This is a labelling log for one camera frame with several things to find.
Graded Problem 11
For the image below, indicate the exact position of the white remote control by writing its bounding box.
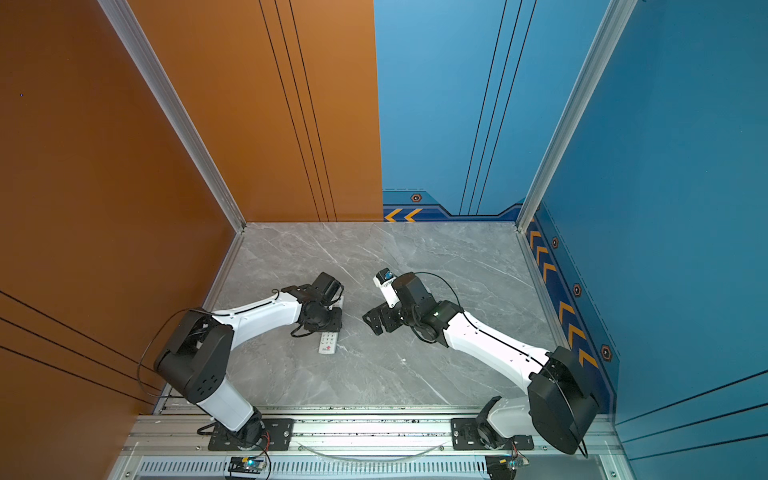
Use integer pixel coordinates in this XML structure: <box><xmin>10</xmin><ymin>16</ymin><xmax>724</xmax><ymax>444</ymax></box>
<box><xmin>318</xmin><ymin>332</ymin><xmax>339</xmax><ymax>355</ymax></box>

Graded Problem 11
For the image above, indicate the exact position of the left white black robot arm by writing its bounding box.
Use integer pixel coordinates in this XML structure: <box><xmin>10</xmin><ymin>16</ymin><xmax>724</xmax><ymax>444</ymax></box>
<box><xmin>153</xmin><ymin>272</ymin><xmax>344</xmax><ymax>450</ymax></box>

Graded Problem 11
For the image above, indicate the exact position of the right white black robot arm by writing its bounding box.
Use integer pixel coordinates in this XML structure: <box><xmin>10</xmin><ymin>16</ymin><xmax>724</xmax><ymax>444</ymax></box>
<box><xmin>363</xmin><ymin>268</ymin><xmax>600</xmax><ymax>455</ymax></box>

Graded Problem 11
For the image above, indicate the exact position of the left small circuit board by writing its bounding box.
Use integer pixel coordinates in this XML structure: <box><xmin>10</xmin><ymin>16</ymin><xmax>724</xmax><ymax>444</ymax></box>
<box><xmin>227</xmin><ymin>456</ymin><xmax>269</xmax><ymax>479</ymax></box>

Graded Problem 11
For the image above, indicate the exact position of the small circuit board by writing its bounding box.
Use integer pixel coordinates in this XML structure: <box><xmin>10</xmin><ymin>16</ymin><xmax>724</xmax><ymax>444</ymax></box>
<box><xmin>227</xmin><ymin>456</ymin><xmax>269</xmax><ymax>479</ymax></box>
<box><xmin>485</xmin><ymin>456</ymin><xmax>530</xmax><ymax>480</ymax></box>

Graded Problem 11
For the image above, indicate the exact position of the right small circuit board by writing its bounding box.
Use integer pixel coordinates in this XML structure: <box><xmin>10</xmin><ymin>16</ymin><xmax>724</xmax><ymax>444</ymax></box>
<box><xmin>485</xmin><ymin>456</ymin><xmax>530</xmax><ymax>480</ymax></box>

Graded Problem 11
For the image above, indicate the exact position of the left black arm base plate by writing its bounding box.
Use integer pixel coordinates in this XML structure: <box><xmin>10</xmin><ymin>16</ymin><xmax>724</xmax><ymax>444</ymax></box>
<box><xmin>208</xmin><ymin>418</ymin><xmax>294</xmax><ymax>452</ymax></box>

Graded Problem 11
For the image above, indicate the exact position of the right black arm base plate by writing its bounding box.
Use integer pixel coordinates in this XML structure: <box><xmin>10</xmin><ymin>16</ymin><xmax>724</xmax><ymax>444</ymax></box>
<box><xmin>450</xmin><ymin>418</ymin><xmax>535</xmax><ymax>451</ymax></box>

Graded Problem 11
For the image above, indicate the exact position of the aluminium mounting rail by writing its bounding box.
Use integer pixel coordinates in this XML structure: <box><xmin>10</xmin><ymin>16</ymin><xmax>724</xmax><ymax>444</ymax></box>
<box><xmin>119</xmin><ymin>405</ymin><xmax>625</xmax><ymax>458</ymax></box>

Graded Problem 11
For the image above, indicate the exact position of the left aluminium corner post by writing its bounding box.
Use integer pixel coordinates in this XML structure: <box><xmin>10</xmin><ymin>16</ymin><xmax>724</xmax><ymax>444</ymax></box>
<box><xmin>97</xmin><ymin>0</ymin><xmax>248</xmax><ymax>234</ymax></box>

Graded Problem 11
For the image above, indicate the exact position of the aluminium corner post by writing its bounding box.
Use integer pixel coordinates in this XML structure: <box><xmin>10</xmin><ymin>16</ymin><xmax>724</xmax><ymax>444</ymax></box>
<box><xmin>97</xmin><ymin>0</ymin><xmax>248</xmax><ymax>234</ymax></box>
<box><xmin>516</xmin><ymin>0</ymin><xmax>637</xmax><ymax>234</ymax></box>

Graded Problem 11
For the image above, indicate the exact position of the right aluminium corner post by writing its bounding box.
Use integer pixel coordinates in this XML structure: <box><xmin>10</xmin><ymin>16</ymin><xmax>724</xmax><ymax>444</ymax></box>
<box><xmin>516</xmin><ymin>0</ymin><xmax>637</xmax><ymax>234</ymax></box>

